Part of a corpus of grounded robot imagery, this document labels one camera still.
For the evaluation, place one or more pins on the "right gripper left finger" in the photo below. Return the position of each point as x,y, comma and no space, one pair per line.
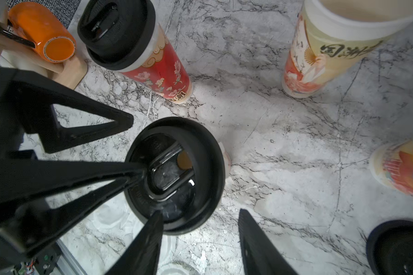
142,256

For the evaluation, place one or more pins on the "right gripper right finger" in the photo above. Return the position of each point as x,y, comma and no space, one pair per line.
259,255

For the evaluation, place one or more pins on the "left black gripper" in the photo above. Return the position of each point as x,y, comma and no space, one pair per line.
62,118

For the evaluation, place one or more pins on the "yellow patterned paper cup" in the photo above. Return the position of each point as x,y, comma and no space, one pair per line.
227,160

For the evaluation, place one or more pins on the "black cup lid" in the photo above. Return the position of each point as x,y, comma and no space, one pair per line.
389,248
116,33
185,174

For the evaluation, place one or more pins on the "red patterned paper cup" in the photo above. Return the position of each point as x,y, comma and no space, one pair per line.
161,70

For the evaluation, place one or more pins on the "wooden mug tree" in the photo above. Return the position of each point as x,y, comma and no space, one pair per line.
17,53

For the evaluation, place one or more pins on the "orange mug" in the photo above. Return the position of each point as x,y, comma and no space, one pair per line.
36,23

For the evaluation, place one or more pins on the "red flower paper cup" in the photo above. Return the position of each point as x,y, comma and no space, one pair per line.
392,166

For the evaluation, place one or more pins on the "back left paper cup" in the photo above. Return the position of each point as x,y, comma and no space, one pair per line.
331,36

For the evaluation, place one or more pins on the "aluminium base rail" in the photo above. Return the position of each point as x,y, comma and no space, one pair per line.
55,260

